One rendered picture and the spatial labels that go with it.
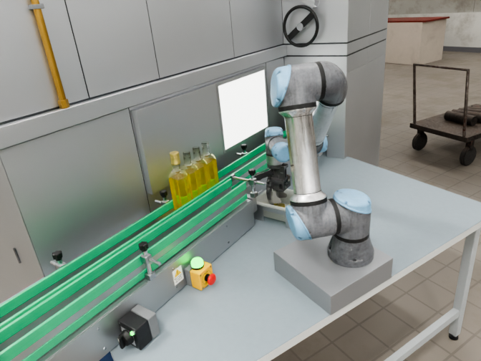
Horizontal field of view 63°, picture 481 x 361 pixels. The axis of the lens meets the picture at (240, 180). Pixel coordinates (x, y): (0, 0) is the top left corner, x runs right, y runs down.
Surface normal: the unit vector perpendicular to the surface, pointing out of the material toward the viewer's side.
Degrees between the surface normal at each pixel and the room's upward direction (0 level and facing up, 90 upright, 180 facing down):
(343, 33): 90
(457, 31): 90
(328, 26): 90
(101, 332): 90
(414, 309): 0
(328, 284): 2
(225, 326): 0
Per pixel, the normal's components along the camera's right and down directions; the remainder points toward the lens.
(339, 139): -0.57, 0.39
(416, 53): -0.84, 0.29
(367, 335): -0.09, -0.90
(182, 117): 0.82, 0.18
